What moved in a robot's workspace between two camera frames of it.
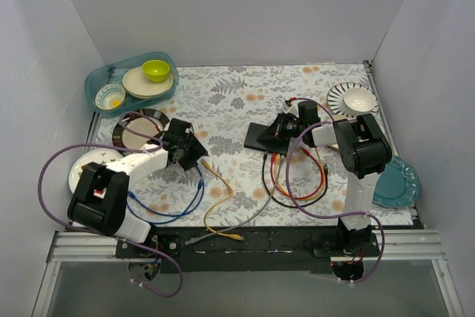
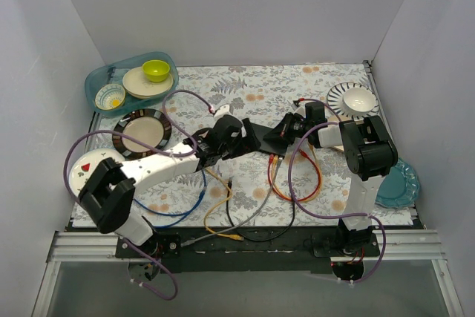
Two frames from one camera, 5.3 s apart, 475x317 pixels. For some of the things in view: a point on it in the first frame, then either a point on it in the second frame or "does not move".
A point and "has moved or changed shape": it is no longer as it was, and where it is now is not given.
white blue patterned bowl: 109,96 does not move
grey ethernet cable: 282,157 does not move
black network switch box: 253,133 does not move
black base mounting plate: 246,249 does not move
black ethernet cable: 266,187 to 246,236
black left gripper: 194,150 to 244,134
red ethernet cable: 274,156 has moved or changed shape
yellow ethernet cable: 231,235 does not move
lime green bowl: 156,70 does not move
